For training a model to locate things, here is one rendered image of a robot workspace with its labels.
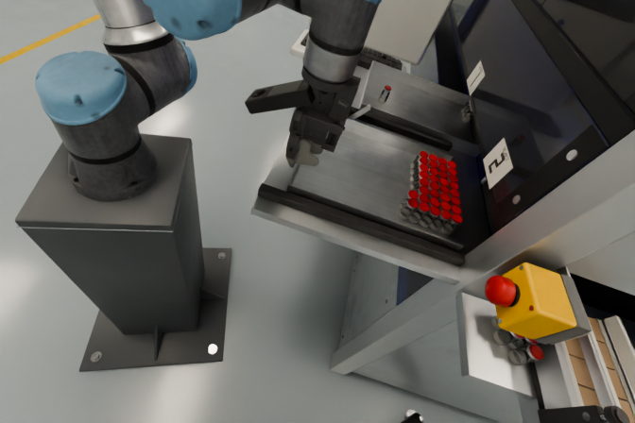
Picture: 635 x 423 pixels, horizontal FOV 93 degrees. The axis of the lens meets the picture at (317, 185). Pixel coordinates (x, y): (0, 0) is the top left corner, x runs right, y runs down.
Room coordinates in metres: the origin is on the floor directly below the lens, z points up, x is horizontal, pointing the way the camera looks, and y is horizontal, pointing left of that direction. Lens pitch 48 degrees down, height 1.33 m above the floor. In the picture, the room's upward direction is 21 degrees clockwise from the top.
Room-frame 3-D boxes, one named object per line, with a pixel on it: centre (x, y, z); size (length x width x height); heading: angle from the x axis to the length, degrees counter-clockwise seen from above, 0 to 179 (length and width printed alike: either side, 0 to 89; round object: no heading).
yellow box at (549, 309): (0.24, -0.33, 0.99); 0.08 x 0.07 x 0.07; 92
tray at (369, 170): (0.48, -0.12, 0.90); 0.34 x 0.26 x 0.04; 92
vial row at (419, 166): (0.49, -0.20, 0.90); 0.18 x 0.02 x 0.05; 2
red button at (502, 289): (0.24, -0.29, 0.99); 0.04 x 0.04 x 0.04; 2
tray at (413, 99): (0.83, -0.20, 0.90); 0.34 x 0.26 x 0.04; 92
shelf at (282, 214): (0.65, -0.13, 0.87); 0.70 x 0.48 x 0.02; 2
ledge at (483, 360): (0.23, -0.38, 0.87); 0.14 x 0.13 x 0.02; 92
